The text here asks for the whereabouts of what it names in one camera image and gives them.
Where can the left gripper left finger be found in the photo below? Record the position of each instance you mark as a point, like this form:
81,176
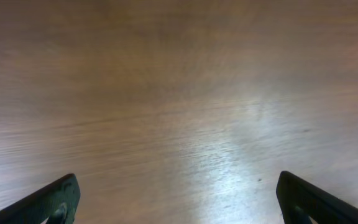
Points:
57,202

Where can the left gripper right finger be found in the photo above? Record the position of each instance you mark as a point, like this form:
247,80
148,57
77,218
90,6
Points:
303,202

